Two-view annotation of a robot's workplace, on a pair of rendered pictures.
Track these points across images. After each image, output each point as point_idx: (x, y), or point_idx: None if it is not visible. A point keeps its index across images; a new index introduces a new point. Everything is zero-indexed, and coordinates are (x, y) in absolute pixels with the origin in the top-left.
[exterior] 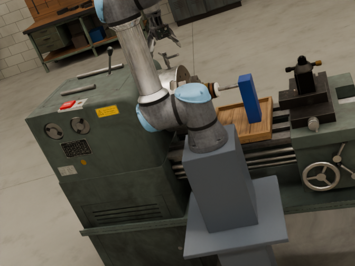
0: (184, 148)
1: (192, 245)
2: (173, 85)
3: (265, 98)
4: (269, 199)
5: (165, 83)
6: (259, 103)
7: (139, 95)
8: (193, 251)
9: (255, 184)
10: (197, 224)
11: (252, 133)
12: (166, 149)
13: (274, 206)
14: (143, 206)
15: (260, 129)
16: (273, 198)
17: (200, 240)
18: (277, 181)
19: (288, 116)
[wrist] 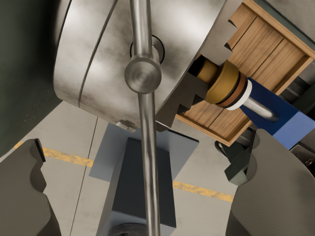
0: (101, 231)
1: (97, 170)
2: (130, 122)
3: (305, 53)
4: (174, 164)
5: (107, 113)
6: (292, 46)
7: (6, 131)
8: (97, 176)
9: (175, 143)
10: (108, 154)
11: (212, 136)
12: None
13: (172, 173)
14: None
15: (228, 123)
16: (177, 165)
17: (105, 170)
18: (192, 151)
19: (283, 97)
